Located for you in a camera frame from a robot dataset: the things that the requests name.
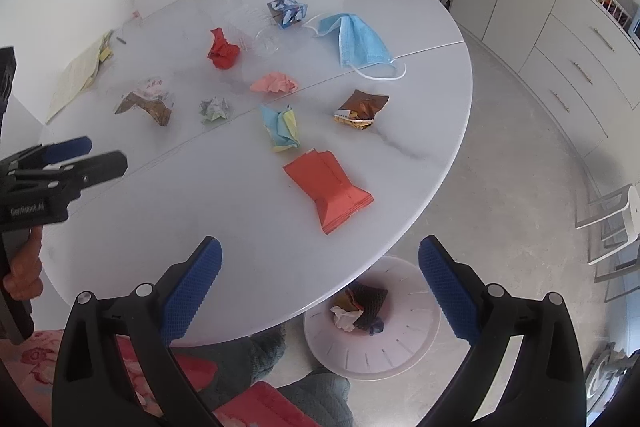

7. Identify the grey green paper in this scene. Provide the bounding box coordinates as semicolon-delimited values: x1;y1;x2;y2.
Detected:
199;96;233;125

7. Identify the pink floral cloth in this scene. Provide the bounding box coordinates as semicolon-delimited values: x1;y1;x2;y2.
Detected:
20;329;166;427

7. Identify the white round plastic bin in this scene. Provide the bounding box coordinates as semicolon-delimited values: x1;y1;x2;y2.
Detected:
303;256;442;382

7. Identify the grey quilted cloth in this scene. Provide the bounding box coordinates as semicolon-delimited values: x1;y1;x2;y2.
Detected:
170;324;287;408
272;369;354;427

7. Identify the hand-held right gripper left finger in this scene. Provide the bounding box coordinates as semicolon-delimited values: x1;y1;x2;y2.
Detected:
51;236;223;427

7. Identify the white grey round object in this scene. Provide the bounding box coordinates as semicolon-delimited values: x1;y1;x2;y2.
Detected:
582;341;640;408

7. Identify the brown foil snack wrapper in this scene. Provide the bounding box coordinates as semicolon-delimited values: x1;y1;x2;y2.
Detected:
333;89;391;131

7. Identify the person's left hand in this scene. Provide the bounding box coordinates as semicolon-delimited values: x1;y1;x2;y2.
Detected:
1;227;45;304

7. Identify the blue yellow paper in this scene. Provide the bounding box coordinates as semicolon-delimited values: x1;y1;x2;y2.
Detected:
260;104;301;152

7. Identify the white crumpled paper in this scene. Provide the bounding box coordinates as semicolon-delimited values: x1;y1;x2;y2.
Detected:
331;306;359;333

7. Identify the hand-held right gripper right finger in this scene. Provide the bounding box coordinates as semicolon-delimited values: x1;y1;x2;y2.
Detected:
417;235;586;427

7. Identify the yellowish paper sheet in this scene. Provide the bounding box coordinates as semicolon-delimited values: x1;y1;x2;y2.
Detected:
46;31;115;124

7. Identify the blue face mask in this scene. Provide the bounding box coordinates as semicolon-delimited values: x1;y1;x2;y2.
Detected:
302;12;407;82

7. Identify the orange red packet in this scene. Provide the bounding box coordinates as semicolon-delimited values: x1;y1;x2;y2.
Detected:
283;149;375;235

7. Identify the red paper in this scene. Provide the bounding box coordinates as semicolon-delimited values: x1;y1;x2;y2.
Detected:
207;28;242;70

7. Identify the pink paper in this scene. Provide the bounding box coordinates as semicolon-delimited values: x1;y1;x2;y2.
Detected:
249;73;301;96

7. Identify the clear brown plastic wrapper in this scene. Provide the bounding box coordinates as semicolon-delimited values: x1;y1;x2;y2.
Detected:
114;77;176;126

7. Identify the crushed clear plastic bottle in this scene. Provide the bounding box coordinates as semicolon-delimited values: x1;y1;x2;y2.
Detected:
225;4;282;58

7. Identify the white step stool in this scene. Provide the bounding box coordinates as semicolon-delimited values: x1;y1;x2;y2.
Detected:
575;184;640;269

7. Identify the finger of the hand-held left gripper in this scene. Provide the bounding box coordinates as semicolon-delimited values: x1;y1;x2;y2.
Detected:
0;137;93;171
30;151;128;196

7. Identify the red cushion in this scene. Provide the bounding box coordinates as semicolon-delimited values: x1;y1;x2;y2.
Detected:
175;354;321;427

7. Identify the dark snack wrapper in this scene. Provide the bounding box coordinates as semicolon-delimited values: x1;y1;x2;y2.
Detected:
344;282;390;337

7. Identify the beige drawer cabinet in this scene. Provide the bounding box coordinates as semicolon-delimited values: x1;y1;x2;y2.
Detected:
517;0;640;158

